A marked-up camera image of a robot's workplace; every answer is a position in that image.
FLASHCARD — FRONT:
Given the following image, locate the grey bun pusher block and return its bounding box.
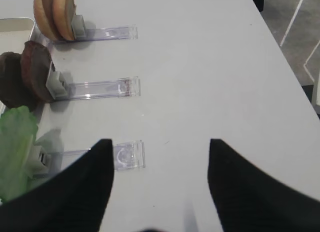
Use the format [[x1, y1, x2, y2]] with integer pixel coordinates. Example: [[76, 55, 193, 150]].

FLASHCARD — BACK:
[[71, 14, 87, 40]]

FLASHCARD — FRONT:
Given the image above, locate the grey patty pusher block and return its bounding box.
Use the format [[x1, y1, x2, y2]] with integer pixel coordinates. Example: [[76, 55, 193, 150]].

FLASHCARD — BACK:
[[45, 62, 68, 100]]

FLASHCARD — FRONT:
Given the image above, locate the clear patty pusher track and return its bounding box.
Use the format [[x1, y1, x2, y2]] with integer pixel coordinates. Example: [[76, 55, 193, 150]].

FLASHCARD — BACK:
[[54, 76, 141, 101]]

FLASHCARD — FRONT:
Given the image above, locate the outer sesame bun half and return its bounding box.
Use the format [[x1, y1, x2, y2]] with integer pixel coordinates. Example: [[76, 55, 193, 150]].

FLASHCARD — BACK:
[[52, 0, 76, 41]]

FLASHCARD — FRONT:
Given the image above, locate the clear bun pusher track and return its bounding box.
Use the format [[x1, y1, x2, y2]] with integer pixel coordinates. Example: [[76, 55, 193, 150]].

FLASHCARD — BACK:
[[52, 25, 138, 45]]

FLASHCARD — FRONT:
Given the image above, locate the outer brown meat patty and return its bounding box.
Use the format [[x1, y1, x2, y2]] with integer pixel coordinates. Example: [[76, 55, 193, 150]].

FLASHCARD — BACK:
[[20, 40, 54, 103]]

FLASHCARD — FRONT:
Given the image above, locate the white metal tray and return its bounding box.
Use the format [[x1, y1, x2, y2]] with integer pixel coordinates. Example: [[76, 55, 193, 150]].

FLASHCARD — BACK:
[[0, 17, 35, 113]]

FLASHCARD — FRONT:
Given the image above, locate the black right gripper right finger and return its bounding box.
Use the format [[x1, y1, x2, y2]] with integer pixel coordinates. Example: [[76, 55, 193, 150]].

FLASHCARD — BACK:
[[207, 139, 320, 232]]

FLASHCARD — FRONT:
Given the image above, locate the sesame bun half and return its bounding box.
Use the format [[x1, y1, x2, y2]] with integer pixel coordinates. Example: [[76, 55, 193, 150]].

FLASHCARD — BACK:
[[52, 0, 76, 41], [33, 0, 62, 41]]

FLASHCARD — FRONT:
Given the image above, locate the standing green lettuce leaf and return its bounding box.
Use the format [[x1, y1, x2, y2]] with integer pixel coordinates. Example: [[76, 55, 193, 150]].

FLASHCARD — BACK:
[[0, 106, 38, 204]]

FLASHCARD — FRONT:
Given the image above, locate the grey lettuce pusher block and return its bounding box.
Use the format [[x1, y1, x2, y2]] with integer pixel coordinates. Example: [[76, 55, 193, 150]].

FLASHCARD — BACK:
[[25, 145, 51, 178]]

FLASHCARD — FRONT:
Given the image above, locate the inner sesame bun half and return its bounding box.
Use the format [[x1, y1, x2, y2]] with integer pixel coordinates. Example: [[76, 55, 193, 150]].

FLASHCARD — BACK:
[[33, 0, 62, 41]]

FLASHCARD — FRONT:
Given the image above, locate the clear lettuce pusher track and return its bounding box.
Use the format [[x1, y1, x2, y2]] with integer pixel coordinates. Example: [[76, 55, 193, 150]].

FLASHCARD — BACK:
[[48, 140, 146, 176]]

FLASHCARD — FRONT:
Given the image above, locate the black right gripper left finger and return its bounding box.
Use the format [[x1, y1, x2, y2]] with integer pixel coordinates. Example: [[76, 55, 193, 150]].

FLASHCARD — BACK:
[[0, 139, 115, 232]]

